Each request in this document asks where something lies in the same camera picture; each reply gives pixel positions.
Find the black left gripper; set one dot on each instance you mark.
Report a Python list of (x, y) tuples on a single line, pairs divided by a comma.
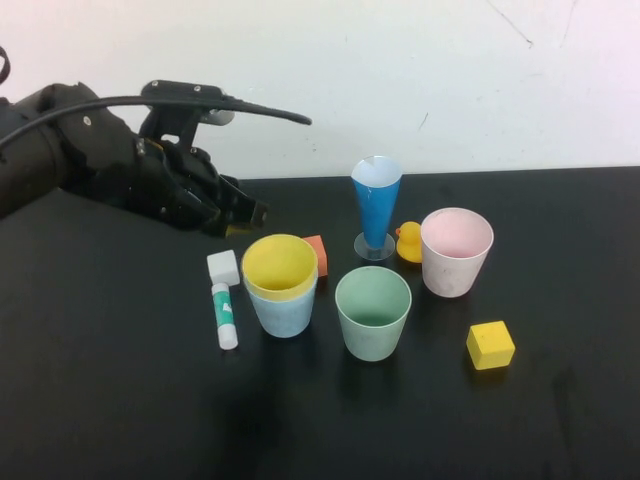
[(175, 190)]

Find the yellow plastic cup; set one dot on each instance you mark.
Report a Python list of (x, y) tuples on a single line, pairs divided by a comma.
[(277, 260)]

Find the green white glue stick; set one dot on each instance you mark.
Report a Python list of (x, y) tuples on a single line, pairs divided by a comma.
[(225, 315)]

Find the green plastic cup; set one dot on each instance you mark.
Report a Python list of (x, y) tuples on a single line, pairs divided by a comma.
[(370, 340)]

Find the pink plastic cup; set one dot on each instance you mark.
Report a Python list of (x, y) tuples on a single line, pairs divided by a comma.
[(447, 277)]

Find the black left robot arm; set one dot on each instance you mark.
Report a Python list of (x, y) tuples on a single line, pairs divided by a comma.
[(50, 150)]

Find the white cube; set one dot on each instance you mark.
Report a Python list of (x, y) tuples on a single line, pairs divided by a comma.
[(222, 267)]

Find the orange cube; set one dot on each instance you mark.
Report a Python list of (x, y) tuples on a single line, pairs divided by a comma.
[(321, 255)]

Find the light blue plastic cup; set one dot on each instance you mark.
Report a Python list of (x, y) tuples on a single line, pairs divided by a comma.
[(285, 317)]

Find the blue cone glass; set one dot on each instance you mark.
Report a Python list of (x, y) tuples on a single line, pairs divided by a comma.
[(375, 210)]

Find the yellow rubber duck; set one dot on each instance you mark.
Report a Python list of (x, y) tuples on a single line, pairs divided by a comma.
[(410, 245)]

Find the yellow wooden cube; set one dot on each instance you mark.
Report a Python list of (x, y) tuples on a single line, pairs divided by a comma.
[(491, 346)]

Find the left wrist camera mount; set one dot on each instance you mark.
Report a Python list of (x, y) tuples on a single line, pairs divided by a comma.
[(175, 91)]

